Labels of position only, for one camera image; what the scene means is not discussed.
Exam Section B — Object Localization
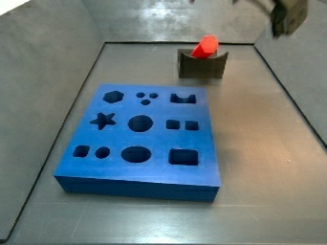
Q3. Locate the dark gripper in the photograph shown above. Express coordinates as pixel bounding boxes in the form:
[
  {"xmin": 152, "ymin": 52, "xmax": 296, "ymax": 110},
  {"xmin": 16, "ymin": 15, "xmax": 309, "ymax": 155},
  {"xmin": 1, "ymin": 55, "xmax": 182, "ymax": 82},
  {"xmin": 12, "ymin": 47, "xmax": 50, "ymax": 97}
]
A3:
[{"xmin": 230, "ymin": 0, "xmax": 309, "ymax": 38}]

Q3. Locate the black curved cradle stand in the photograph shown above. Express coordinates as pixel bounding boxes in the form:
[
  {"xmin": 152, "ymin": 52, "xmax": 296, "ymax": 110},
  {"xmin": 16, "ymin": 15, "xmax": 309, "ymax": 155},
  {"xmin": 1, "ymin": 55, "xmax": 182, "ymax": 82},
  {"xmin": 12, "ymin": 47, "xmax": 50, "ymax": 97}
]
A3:
[{"xmin": 177, "ymin": 49, "xmax": 228, "ymax": 78}]

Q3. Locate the blue foam shape-sorter block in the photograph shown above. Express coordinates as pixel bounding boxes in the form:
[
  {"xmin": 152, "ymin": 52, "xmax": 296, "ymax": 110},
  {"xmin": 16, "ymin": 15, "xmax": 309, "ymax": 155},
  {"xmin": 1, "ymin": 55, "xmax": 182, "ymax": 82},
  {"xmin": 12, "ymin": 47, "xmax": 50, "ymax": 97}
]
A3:
[{"xmin": 53, "ymin": 84, "xmax": 221, "ymax": 202}]

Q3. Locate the red hexagonal prism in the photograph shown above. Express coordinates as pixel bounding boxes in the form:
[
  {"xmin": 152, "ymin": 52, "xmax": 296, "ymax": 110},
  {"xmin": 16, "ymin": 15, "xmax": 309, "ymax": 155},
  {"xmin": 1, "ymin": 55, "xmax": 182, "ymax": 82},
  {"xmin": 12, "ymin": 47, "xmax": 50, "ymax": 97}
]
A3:
[{"xmin": 190, "ymin": 35, "xmax": 218, "ymax": 58}]

